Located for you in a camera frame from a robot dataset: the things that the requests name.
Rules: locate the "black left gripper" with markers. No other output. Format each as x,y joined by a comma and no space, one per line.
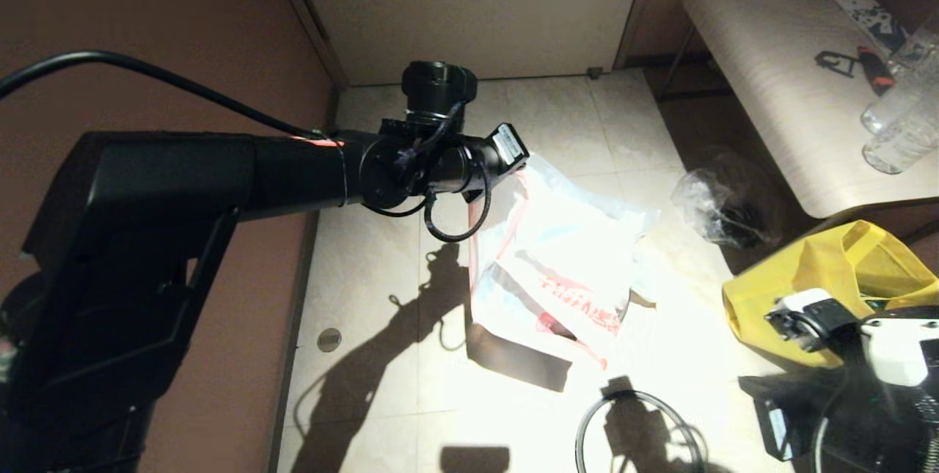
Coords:
455,161

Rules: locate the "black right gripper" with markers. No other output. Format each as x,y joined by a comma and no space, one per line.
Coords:
814,414

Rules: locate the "new white plastic bag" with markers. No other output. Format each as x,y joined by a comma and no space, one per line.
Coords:
557,260

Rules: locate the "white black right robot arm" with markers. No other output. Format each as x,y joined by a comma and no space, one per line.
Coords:
899,348

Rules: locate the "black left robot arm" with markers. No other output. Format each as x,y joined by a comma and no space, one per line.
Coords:
147,238

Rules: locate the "yellow shopping bag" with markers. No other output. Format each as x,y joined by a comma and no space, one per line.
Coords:
777,275

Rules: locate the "crumpled clear plastic bag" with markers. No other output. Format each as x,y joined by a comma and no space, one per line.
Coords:
704,202

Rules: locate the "black cylindrical left wrist motor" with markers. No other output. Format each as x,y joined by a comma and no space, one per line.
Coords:
436,92

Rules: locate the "teal crumpled packaging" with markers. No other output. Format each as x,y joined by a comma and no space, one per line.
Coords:
877,303

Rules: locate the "small metal cabinet foot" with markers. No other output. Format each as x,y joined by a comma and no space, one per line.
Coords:
595,72

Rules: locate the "white cabinet panel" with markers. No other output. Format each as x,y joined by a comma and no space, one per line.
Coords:
513,4

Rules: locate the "round metal floor drain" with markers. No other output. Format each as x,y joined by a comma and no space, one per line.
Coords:
330,339

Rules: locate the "black metal table leg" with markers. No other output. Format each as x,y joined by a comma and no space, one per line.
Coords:
675,62

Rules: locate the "clear plastic bottle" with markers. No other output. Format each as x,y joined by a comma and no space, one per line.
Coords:
917,46
899,150
899,103

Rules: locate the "dark robot chest edge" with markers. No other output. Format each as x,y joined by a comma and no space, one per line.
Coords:
473,460

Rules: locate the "beige wood-grain table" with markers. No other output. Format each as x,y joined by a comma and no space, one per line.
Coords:
763,48

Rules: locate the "red black hand tool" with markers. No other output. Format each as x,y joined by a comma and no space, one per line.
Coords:
874,70

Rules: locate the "black clip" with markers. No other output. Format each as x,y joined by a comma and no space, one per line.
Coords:
832,61

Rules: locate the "blue white printed paper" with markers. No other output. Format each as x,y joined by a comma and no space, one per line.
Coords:
871,20

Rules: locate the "black cylindrical right wrist camera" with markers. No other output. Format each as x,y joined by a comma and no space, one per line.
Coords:
814,319

